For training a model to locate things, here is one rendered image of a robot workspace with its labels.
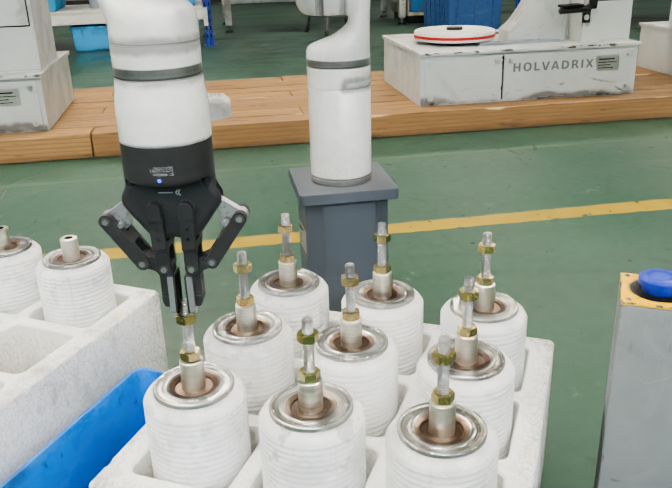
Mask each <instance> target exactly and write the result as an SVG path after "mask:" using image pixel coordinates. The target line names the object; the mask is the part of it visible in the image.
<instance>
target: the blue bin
mask: <svg viewBox="0 0 672 488"><path fill-rule="evenodd" d="M165 372H166V371H161V370H155V369H150V368H137V369H134V370H132V371H131V372H130V373H128V374H127V375H126V376H125V377H124V378H123V379H122V380H120V381H119V382H118V383H117V384H116V385H115V386H114V387H112V388H111V389H110V390H109V391H108V392H107V393H105V394H104V395H103V396H102V397H101V398H100V399H99V400H97V401H96V402H95V403H94V404H93V405H92V406H91V407H89V408H88V409H87V410H86V411H85V412H84V413H82V414H81V415H80V416H79V417H78V418H77V419H76V420H74V421H73V422H72V423H71V424H70V425H69V426H68V427H66V428H65V429H64V430H63V431H62V432H61V433H59V434H58V435H57V436H56V437H55V438H54V439H53V440H51V441H50V442H49V443H48V444H47V445H46V446H45V447H43V448H42V449H41V450H40V451H39V452H38V453H36V454H35V455H34V456H33V457H32V458H31V459H30V460H28V461H27V462H26V463H25V464H24V465H23V466H22V467H20V468H19V469H18V470H17V471H16V472H15V473H13V474H12V475H11V476H10V477H9V478H8V479H7V480H5V481H4V482H3V483H2V484H1V485H0V488H89V484H90V482H91V481H92V480H93V479H94V478H95V477H96V476H97V475H98V474H99V473H100V472H101V471H102V470H103V469H104V467H107V466H108V465H109V464H110V463H111V461H112V459H113V458H114V457H115V456H116V455H117V454H118V453H119V452H120V451H121V450H122V448H123V447H124V446H125V445H126V444H127V443H128V442H129V441H130V440H131V439H132V438H133V437H134V436H135V435H136V434H137V433H138V432H139V430H140V429H141V428H142V427H143V426H144V425H145V424H146V420H145V412H144V406H143V399H144V396H145V394H146V392H147V390H148V388H149V387H150V386H151V384H152V383H153V382H154V381H156V380H157V379H158V378H159V377H160V376H161V375H162V374H163V373H165Z"/></svg>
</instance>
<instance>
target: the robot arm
mask: <svg viewBox="0 0 672 488"><path fill-rule="evenodd" d="M97 2H98V5H99V7H100V9H101V11H102V13H103V16H104V18H105V21H106V23H107V28H108V39H109V48H110V55H111V62H112V70H113V76H114V106H115V115H116V122H117V129H118V136H119V144H120V151H121V158H122V165H123V173H124V179H125V188H124V191H123V193H122V198H121V199H122V201H121V202H120V203H118V204H117V205H116V206H111V207H109V208H108V209H107V210H106V211H105V212H104V213H103V214H102V216H101V217H100V218H99V220H98V223H99V225H100V226H101V228H102V229H103V230H104V231H105V232H106V233H107V234H108V235H109V236H110V238H111V239H112V240H113V241H114V242H115V243H116V244H117V245H118V247H119V248H120V249H121V250H122V251H123V252H124V253H125V254H126V255H127V257H128V258H129V259H130V260H131V261H132V262H133V263H134V264H135V265H136V267H137V268H138V269H140V270H146V269H150V270H154V271H156V272H157V273H158V274H159V276H160V282H161V290H162V299H163V303H164V304H165V306H166V307H170V310H171V313H180V304H179V301H180V300H181V299H183V297H182V287H181V278H180V269H179V267H176V260H177V259H176V252H175V244H174V239H175V237H180V238H181V247H182V251H183V254H184V265H185V271H186V273H185V276H184V282H185V290H186V298H187V307H188V312H189V313H197V310H198V308H199V306H202V303H203V301H204V298H205V295H206V291H205V282H204V273H203V270H205V269H208V268H211V269H214V268H216V267H217V266H218V265H219V263H220V262H221V260H222V259H223V257H224V256H225V254H226V252H227V251H228V249H229V248H230V246H231V245H232V243H233V242H234V240H235V238H236V237H237V235H238V234H239V232H240V231H241V229H242V227H243V226H244V224H245V222H246V220H247V217H248V214H249V211H250V209H249V206H248V205H247V204H244V203H241V204H238V205H237V204H236V203H234V202H232V201H231V200H229V199H227V198H226V197H224V196H223V189H222V187H221V186H220V184H219V183H218V181H217V178H216V173H215V162H214V151H213V141H212V129H211V121H214V120H221V119H226V118H229V117H231V104H230V98H229V97H228V96H226V95H225V94H224V93H207V89H206V85H205V81H204V75H203V67H202V57H201V46H200V38H199V37H200V34H199V24H198V18H197V13H196V10H195V8H194V6H193V5H192V3H190V2H189V1H188V0H97ZM295 2H296V5H297V7H298V9H299V10H300V11H301V12H302V13H303V14H306V15H311V16H322V14H323V16H334V15H347V16H348V21H347V23H346V24H345V25H344V26H343V27H342V28H341V29H340V30H339V31H337V32H336V33H334V34H332V35H330V36H328V37H326V38H324V39H321V40H318V41H316V42H313V43H312V44H310V45H309V46H308V47H307V50H306V64H307V85H308V108H309V133H310V160H311V180H312V181H313V182H314V183H316V184H319V185H323V186H329V187H349V186H356V185H360V184H364V183H366V182H368V181H370V180H371V75H370V0H295ZM217 208H218V209H219V210H220V212H221V217H220V220H219V221H220V224H221V225H222V226H224V227H223V229H222V231H221V232H220V234H219V235H218V237H217V239H216V240H215V242H214V243H213V245H212V246H211V248H210V249H208V250H205V251H203V247H202V237H203V233H202V231H203V229H204V228H205V227H206V225H207V224H208V222H209V221H210V219H211V218H212V216H213V214H214V213H215V211H216V210H217ZM129 212H130V213H131V215H132V216H133V217H134V218H135V219H136V220H137V221H138V222H139V223H140V224H141V225H142V227H143V228H144V229H145V230H146V231H147V232H148V233H149V234H150V237H151V243H152V247H151V246H150V244H149V243H148V242H147V241H146V240H145V239H144V238H143V236H142V235H141V234H140V233H139V232H138V231H137V230H136V228H135V227H134V226H133V225H132V224H131V223H132V217H131V215H130V213H129Z"/></svg>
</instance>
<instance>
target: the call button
mask: <svg viewBox="0 0 672 488"><path fill-rule="evenodd" d="M638 283H639V284H640V285H641V286H642V287H641V288H642V290H643V291H644V292H646V293H648V294H650V295H653V296H658V297H671V296H672V271H670V270H666V269H658V268H652V269H646V270H644V271H641V272H640V273H639V276H638Z"/></svg>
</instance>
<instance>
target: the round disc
mask: <svg viewBox="0 0 672 488"><path fill-rule="evenodd" d="M494 38H495V29H494V28H491V27H485V26H474V25H443V26H429V27H422V28H418V29H416V30H415V31H414V39H415V40H417V41H421V42H426V43H428V44H433V45H450V46H455V45H472V44H476V43H477V42H484V41H489V40H492V39H494Z"/></svg>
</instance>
